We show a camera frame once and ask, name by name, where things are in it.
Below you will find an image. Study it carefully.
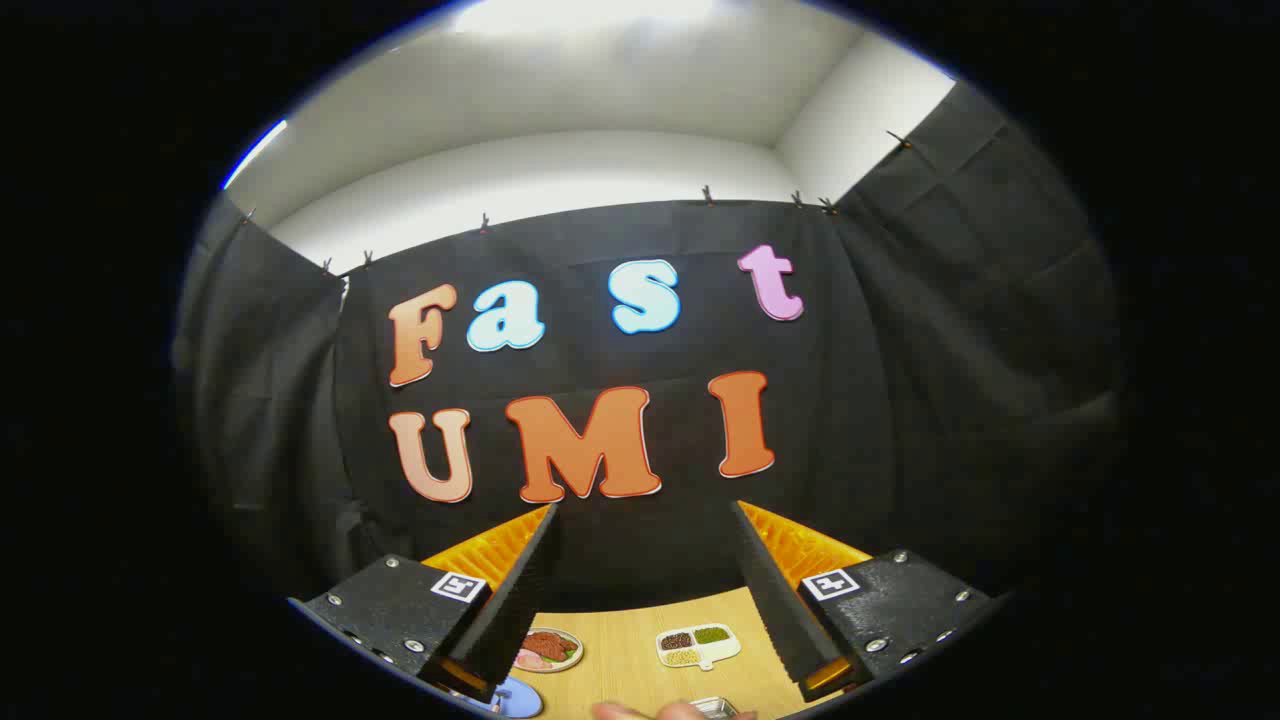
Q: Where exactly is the white divided tray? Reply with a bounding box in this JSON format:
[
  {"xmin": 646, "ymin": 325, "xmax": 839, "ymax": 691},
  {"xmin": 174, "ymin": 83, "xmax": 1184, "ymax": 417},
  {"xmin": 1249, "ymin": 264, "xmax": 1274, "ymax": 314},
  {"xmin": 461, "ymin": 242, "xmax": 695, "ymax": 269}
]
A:
[{"xmin": 655, "ymin": 623, "xmax": 742, "ymax": 672}]

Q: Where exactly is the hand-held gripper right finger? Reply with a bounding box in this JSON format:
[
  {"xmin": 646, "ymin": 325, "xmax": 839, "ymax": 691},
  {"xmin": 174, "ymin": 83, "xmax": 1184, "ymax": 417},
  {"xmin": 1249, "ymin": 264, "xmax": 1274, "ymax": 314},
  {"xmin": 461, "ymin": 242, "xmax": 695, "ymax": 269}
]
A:
[{"xmin": 730, "ymin": 500, "xmax": 1006, "ymax": 701}]

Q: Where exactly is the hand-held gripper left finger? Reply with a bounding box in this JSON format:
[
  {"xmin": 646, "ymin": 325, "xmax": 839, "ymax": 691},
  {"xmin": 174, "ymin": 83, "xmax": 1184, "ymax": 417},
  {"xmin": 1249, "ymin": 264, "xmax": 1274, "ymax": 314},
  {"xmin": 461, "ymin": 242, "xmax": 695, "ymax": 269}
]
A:
[{"xmin": 288, "ymin": 503, "xmax": 561, "ymax": 704}]

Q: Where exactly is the beige oval food plate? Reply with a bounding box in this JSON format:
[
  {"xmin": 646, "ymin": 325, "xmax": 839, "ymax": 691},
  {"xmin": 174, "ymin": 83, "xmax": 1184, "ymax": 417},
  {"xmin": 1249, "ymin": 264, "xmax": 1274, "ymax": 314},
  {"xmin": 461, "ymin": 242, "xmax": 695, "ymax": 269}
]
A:
[{"xmin": 512, "ymin": 627, "xmax": 584, "ymax": 674}]

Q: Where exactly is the blue round plate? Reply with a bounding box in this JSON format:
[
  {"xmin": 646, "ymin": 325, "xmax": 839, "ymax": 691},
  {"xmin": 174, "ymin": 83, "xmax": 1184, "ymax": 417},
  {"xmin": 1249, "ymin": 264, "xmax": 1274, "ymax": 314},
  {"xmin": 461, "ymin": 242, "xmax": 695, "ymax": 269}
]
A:
[{"xmin": 470, "ymin": 677, "xmax": 544, "ymax": 719}]

